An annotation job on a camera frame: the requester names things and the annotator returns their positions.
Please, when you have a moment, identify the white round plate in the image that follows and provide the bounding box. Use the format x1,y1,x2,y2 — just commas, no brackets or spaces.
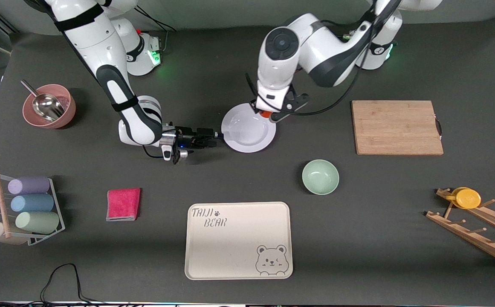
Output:
221,103,277,153

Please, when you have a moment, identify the light green bowl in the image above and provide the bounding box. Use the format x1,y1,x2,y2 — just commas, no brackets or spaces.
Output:
302,159,340,195

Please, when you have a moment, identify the pink folded cloth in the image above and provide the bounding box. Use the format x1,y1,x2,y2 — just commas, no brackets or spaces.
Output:
106,188,141,222

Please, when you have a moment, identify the wooden cutting board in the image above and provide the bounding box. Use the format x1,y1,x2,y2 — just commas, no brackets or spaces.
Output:
351,100,444,156

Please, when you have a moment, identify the cream bear print tray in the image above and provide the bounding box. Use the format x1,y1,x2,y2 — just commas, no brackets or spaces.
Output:
185,202,293,281

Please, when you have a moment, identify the pink bowl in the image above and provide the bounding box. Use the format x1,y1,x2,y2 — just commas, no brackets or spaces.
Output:
22,84,77,130

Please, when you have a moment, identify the metal scoop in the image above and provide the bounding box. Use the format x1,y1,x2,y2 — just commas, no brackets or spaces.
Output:
20,80,66,122

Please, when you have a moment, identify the purple cup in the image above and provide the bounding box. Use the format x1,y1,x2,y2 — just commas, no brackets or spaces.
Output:
8,176,51,195

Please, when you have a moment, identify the blue cup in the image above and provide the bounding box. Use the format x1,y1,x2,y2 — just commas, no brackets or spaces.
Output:
10,194,55,213

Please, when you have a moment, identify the green cup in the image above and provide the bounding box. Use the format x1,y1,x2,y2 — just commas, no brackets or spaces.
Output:
15,211,60,235

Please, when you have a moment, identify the wooden rack dowel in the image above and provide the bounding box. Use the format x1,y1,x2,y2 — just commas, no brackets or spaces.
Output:
0,171,12,238

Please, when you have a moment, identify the yellow mug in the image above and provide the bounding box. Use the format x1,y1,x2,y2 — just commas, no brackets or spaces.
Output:
446,187,482,209

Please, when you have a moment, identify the wooden peg mug rack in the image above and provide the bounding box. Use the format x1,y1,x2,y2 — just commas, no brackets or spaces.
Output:
426,188,495,269

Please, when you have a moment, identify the black right arm base cable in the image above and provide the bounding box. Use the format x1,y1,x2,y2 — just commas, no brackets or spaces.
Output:
133,6,178,55

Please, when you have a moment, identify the white wire cup rack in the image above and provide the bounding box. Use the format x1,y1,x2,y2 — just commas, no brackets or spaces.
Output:
0,175,66,246

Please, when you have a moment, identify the black table edge cable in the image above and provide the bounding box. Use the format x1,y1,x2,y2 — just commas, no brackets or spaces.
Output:
0,263,103,307

